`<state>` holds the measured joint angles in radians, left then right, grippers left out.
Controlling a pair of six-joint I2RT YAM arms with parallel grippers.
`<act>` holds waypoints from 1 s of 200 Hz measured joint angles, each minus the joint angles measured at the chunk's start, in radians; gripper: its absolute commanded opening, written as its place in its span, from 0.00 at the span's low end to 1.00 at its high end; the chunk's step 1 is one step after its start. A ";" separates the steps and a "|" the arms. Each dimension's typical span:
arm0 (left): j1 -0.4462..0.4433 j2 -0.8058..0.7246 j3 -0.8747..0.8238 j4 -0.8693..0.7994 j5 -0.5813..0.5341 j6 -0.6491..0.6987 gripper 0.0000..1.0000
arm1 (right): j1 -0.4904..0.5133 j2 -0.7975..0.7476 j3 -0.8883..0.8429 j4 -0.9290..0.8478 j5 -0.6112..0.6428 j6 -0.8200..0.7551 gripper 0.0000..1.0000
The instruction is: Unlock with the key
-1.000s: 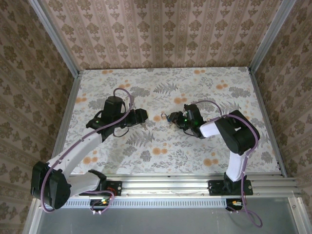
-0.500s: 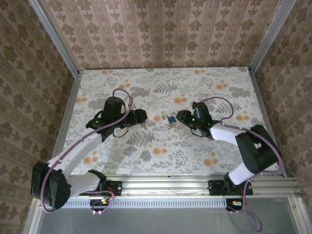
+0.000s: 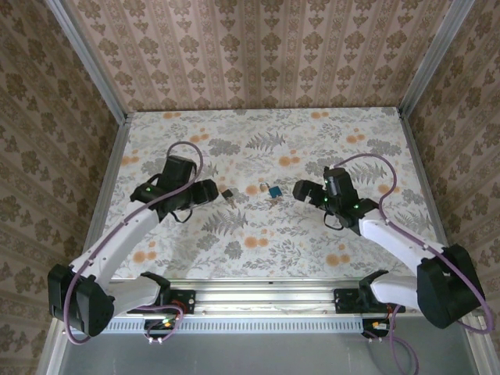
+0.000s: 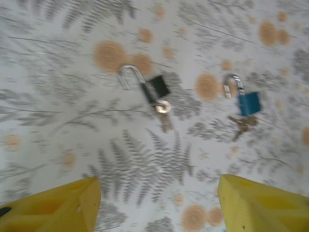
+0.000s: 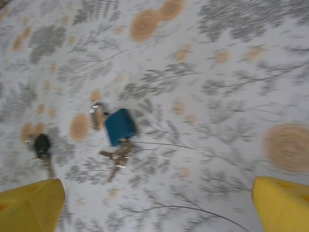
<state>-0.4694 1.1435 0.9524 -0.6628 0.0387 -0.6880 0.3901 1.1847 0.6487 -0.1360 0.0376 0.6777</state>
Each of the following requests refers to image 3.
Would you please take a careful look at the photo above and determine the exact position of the blue padlock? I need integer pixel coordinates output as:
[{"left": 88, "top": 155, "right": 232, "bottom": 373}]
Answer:
[{"left": 258, "top": 180, "right": 284, "bottom": 199}]

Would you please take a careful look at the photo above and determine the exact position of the floral table mat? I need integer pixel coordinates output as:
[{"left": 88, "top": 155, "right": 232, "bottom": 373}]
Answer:
[{"left": 91, "top": 108, "right": 450, "bottom": 280}]

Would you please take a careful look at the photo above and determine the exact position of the grey metal panel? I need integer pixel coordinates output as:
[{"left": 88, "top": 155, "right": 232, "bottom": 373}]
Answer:
[{"left": 58, "top": 331, "right": 470, "bottom": 375}]

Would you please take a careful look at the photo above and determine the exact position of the thin black right gripper cable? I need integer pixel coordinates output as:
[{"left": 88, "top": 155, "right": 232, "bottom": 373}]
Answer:
[{"left": 322, "top": 212, "right": 345, "bottom": 232}]

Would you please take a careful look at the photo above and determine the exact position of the aluminium side rail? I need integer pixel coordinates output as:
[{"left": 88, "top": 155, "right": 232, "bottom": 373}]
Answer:
[
  {"left": 76, "top": 115, "right": 132, "bottom": 274},
  {"left": 396, "top": 107, "right": 456, "bottom": 253}
]

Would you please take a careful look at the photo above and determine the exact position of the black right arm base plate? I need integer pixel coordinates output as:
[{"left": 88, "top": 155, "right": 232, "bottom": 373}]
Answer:
[{"left": 334, "top": 287, "right": 372, "bottom": 315}]

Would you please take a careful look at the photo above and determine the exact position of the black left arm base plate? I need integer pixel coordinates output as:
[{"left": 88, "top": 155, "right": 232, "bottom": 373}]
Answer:
[{"left": 166, "top": 289, "right": 197, "bottom": 316}]

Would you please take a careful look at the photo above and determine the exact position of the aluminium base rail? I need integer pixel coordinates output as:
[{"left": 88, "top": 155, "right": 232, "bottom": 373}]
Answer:
[{"left": 109, "top": 277, "right": 480, "bottom": 318}]

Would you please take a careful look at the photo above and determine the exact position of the aluminium frame post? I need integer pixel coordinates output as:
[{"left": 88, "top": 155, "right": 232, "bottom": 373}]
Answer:
[
  {"left": 43, "top": 0, "right": 130, "bottom": 125},
  {"left": 397, "top": 0, "right": 477, "bottom": 120}
]

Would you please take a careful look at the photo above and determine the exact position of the white slotted cable duct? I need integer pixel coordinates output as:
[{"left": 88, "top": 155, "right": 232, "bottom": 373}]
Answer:
[{"left": 97, "top": 316, "right": 391, "bottom": 334}]

